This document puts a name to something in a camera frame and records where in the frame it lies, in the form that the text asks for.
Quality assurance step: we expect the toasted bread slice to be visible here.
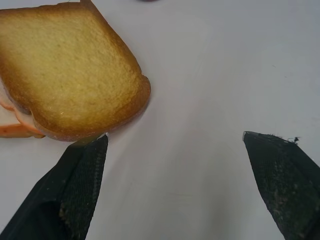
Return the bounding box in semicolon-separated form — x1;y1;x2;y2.
0;0;152;143

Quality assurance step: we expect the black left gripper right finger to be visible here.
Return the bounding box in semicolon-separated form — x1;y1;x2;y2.
241;130;320;240

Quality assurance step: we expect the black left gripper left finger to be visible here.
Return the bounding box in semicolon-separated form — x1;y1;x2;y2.
0;133;110;240

